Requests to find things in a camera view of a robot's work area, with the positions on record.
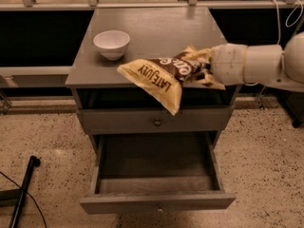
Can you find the brown yellow chip bag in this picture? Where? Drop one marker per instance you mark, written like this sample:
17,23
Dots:
163,78

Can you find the metal railing frame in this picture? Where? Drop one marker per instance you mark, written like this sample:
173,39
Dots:
41,38

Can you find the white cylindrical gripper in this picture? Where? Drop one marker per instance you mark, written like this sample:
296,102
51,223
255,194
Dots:
227,64

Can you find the grey wooden drawer cabinet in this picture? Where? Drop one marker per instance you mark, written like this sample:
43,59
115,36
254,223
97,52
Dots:
155,32

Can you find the white ceramic bowl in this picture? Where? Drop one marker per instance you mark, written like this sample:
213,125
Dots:
112,44

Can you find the closed grey top drawer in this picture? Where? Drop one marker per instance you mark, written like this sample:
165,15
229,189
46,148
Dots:
153,120

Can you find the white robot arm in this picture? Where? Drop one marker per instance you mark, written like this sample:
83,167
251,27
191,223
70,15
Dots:
292,66

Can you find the black stand leg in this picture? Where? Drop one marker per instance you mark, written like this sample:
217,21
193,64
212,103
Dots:
16,197

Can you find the open grey middle drawer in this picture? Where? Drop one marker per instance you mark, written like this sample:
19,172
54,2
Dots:
162,172

